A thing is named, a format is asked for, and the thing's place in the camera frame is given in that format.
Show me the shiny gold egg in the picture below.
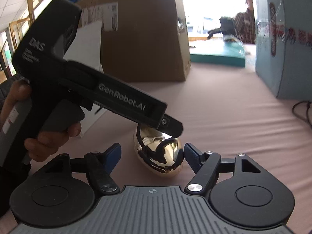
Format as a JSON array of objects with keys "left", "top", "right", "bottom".
[{"left": 133, "top": 124, "right": 184, "bottom": 177}]

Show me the person's left hand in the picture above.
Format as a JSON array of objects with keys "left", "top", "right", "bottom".
[{"left": 1, "top": 80, "right": 82, "bottom": 162}]

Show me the white luckin coffee box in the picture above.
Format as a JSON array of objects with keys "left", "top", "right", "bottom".
[{"left": 65, "top": 21, "right": 106, "bottom": 137}]

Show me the brown cardboard box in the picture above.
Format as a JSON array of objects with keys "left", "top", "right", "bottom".
[{"left": 78, "top": 0, "right": 191, "bottom": 82}]

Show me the flat teal box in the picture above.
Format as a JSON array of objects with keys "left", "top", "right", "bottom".
[{"left": 189, "top": 39, "right": 246, "bottom": 68}]

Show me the woman in plaid shirt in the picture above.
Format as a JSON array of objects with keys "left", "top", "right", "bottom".
[{"left": 207, "top": 0, "right": 257, "bottom": 45}]

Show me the large light blue box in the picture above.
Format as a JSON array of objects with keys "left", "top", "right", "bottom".
[{"left": 254, "top": 0, "right": 311, "bottom": 100}]

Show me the black cable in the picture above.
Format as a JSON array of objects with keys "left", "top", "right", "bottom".
[{"left": 291, "top": 100, "right": 312, "bottom": 129}]

